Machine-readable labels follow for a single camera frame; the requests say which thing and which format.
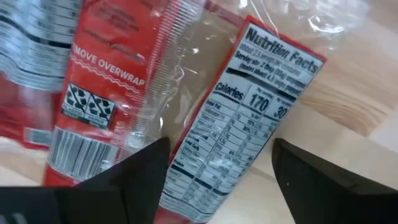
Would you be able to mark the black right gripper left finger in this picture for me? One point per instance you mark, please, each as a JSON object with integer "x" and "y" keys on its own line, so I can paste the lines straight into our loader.
{"x": 130, "y": 186}

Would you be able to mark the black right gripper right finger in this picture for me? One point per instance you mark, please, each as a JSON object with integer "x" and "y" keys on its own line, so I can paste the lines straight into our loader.
{"x": 317, "y": 193}

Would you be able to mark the red popcorn bag clear overwrap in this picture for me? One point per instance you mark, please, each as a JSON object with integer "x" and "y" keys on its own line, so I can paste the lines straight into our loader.
{"x": 105, "y": 77}
{"x": 242, "y": 109}
{"x": 28, "y": 46}

